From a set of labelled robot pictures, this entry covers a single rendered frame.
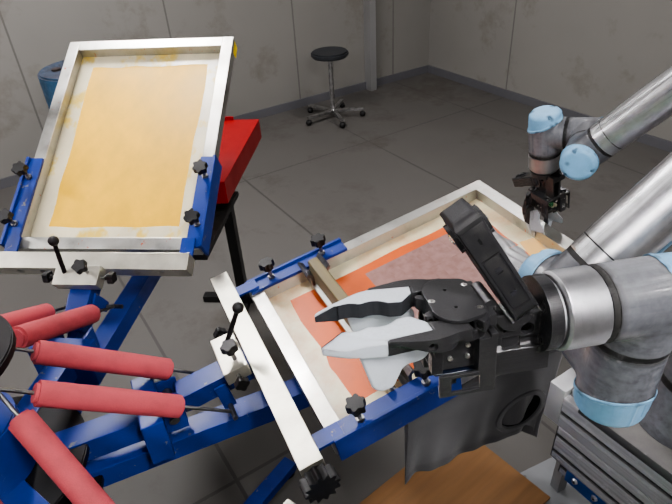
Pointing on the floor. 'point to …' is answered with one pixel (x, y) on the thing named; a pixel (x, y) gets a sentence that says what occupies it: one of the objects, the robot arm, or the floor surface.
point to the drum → (48, 76)
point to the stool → (331, 84)
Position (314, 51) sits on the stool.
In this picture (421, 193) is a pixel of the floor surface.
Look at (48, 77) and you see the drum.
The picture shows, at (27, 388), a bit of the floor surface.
